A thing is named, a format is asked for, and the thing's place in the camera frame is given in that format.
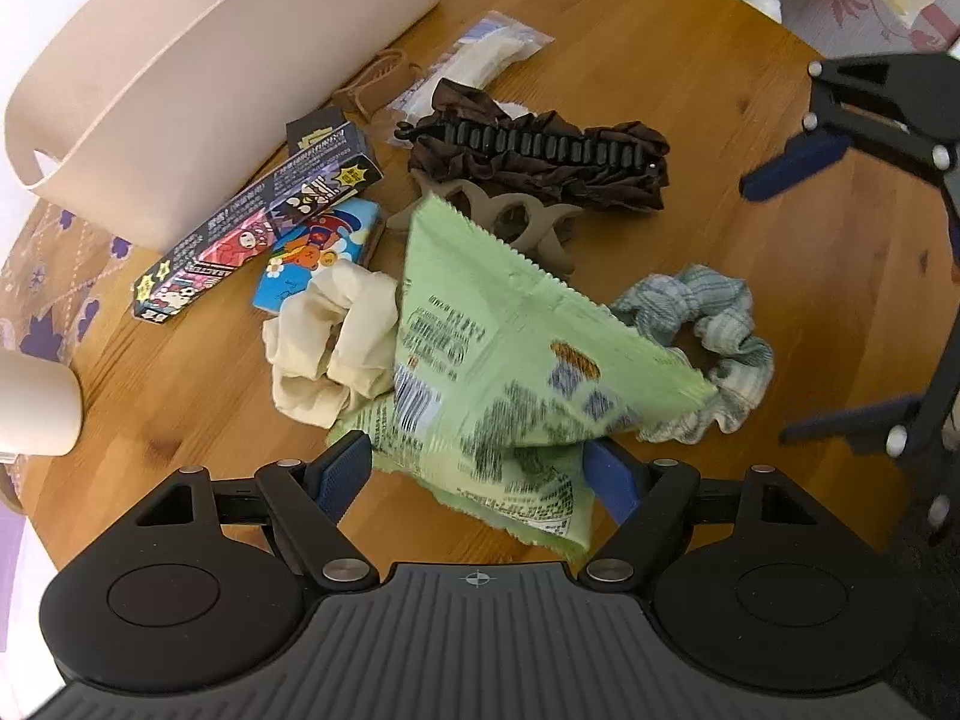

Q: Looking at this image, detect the green snack packet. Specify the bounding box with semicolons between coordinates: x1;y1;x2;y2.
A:
326;195;721;563

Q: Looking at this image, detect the brown scrunchie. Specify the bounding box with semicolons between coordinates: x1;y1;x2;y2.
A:
409;79;668;215

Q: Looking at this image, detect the brown hair claw clip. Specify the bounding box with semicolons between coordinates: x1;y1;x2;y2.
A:
386;178;578;278

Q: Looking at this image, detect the beige plastic container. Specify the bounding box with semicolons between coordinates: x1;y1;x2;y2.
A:
4;0;443;252

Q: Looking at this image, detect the clear plastic bag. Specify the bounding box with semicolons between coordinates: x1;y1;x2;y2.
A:
394;11;552;121

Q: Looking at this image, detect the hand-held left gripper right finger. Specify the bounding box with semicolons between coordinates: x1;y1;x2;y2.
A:
581;436;833;587

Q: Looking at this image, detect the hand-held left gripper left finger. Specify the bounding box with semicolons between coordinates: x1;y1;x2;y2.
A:
112;435;383;591

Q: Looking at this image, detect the pink floral bedsheet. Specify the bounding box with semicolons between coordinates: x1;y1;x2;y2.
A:
780;0;960;61

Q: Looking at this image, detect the green plaid scrunchie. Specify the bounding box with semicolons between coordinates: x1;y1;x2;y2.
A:
611;264;775;443

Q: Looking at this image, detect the brown hair tie cord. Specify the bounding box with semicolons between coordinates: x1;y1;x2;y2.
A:
330;49;425;121

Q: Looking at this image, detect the long colourful cartoon box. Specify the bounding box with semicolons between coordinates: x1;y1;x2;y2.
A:
131;152;383;325

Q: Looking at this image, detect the black hair claw clip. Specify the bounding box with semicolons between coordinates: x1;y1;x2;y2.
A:
394;120;661;181

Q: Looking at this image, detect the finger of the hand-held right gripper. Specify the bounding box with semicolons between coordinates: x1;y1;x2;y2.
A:
739;51;960;241
780;330;960;545

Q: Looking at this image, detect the cream scrunchie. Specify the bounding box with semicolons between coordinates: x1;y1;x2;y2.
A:
262;266;402;428

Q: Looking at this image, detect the white cup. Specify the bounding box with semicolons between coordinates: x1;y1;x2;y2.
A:
0;349;83;458

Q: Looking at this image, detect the blue cartoon packet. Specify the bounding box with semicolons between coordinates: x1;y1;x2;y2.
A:
251;199;383;312

